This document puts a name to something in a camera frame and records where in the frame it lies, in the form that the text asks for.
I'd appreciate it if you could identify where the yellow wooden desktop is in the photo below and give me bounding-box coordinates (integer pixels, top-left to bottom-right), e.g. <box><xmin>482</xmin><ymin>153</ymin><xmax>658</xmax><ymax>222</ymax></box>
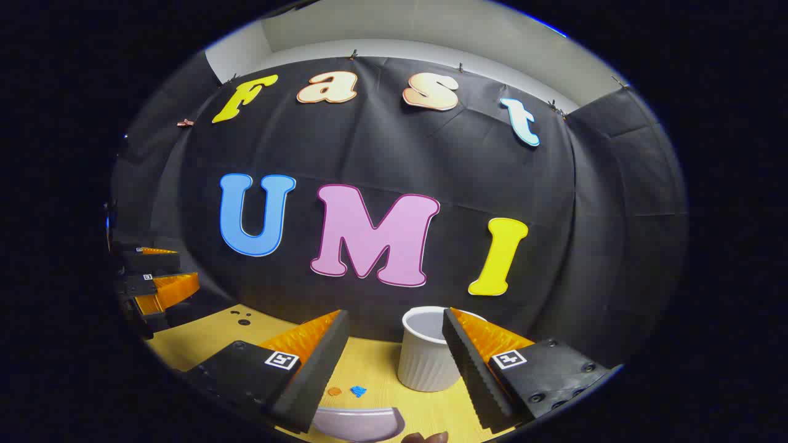
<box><xmin>145</xmin><ymin>303</ymin><xmax>524</xmax><ymax>443</ymax></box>

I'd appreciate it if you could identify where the pale purple dustpan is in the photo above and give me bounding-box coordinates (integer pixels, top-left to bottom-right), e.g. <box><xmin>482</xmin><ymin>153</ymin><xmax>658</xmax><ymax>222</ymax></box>
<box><xmin>311</xmin><ymin>406</ymin><xmax>406</xmax><ymax>443</ymax></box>

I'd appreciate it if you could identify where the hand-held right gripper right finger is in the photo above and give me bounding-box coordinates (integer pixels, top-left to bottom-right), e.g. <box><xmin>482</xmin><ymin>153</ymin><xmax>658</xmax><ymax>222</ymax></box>
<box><xmin>441</xmin><ymin>307</ymin><xmax>619</xmax><ymax>434</ymax></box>

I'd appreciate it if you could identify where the black backdrop cloth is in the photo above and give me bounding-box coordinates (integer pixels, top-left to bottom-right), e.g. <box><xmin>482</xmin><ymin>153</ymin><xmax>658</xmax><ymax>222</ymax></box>
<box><xmin>111</xmin><ymin>55</ymin><xmax>689</xmax><ymax>370</ymax></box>

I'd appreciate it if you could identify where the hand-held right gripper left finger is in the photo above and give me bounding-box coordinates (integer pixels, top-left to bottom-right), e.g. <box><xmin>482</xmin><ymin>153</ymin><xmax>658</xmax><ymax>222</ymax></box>
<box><xmin>183</xmin><ymin>309</ymin><xmax>350</xmax><ymax>434</ymax></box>

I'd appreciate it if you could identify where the white ribbed garbage bin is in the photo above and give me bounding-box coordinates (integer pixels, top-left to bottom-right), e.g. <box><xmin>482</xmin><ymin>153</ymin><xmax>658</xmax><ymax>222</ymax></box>
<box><xmin>397</xmin><ymin>306</ymin><xmax>490</xmax><ymax>393</ymax></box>

